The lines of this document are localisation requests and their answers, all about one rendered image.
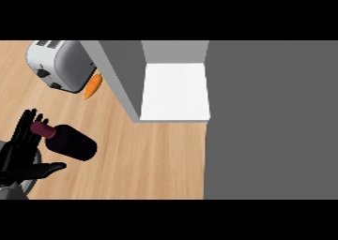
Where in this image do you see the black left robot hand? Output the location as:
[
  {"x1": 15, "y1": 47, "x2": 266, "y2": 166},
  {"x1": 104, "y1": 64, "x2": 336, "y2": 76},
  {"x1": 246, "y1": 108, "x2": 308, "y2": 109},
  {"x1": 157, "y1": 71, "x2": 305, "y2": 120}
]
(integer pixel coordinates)
[{"x1": 0, "y1": 108, "x2": 69, "y2": 188}]

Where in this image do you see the dark red wine bottle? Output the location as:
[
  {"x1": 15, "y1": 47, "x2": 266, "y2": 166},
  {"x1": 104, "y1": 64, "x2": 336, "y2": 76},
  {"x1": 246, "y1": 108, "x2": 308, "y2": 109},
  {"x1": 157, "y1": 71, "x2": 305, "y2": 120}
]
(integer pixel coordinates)
[{"x1": 30, "y1": 121, "x2": 100, "y2": 162}]

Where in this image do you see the grey open cabinet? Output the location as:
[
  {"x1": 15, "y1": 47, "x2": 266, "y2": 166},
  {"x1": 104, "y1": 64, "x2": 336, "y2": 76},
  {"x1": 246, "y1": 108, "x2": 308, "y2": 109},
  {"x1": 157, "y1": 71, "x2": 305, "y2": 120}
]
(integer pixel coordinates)
[{"x1": 79, "y1": 40, "x2": 213, "y2": 124}]

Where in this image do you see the dark grey cabinet door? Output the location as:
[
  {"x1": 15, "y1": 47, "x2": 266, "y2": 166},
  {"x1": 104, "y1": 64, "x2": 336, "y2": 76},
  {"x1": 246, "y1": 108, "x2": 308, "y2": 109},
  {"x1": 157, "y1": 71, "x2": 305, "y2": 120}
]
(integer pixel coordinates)
[{"x1": 203, "y1": 40, "x2": 338, "y2": 201}]

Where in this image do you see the orange carrot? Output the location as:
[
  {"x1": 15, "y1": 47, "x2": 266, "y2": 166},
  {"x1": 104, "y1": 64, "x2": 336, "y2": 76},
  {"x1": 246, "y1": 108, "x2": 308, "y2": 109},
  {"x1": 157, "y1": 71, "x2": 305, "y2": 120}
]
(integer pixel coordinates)
[{"x1": 82, "y1": 73, "x2": 104, "y2": 101}]

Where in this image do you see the white toaster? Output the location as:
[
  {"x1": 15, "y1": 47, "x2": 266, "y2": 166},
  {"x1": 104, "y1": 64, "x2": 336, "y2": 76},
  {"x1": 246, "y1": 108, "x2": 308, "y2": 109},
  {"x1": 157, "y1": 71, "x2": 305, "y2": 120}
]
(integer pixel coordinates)
[{"x1": 26, "y1": 40, "x2": 100, "y2": 95}]

